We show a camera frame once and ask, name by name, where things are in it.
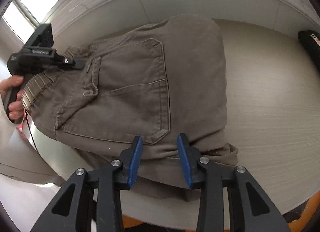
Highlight thin black cable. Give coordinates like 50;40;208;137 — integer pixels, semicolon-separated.
23;110;41;155

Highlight person's left hand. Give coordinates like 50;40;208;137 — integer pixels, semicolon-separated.
1;75;24;122

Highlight white window frame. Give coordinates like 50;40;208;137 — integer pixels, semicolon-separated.
46;0;319;38

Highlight red floral cloth bundle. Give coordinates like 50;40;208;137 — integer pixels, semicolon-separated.
16;124;29;142

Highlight folded dark navy garment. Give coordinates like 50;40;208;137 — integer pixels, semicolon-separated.
298;30;320;70

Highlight grey-brown cargo pants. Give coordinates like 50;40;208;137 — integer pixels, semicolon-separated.
22;15;238;199

